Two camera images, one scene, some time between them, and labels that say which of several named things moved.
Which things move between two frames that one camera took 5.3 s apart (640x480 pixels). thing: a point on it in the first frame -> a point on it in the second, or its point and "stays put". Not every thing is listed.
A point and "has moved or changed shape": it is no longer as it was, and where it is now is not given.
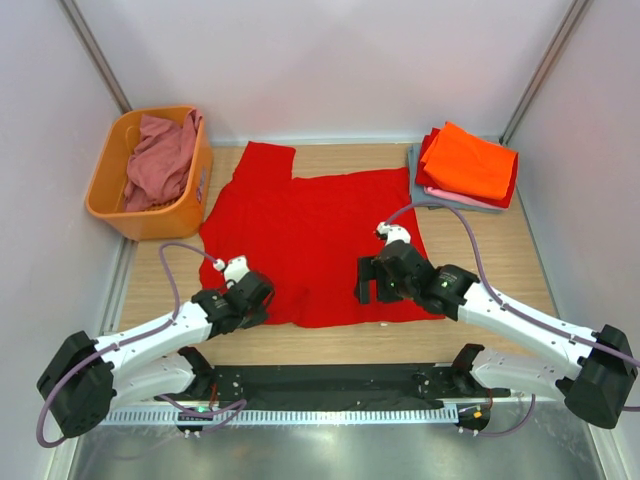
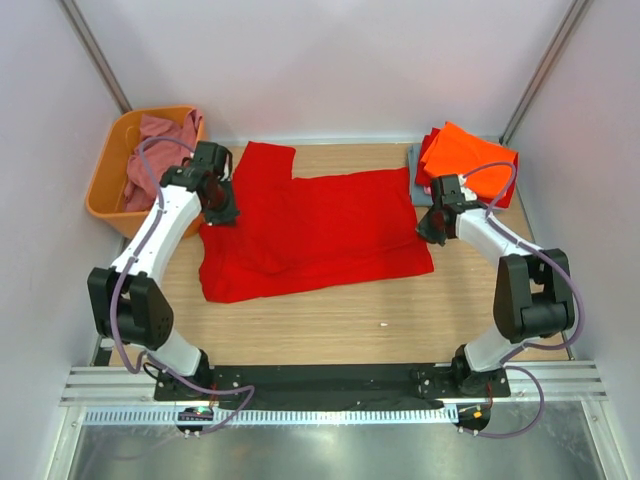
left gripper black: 259,317 -> 227,216
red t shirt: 307,236 has moved or changed shape
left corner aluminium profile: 95,53 stays put
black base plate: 333,386 stays put
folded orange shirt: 460,161 stays put
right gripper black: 369,268 -> 423,229
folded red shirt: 423,179 stays put
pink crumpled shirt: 159,160 stays put
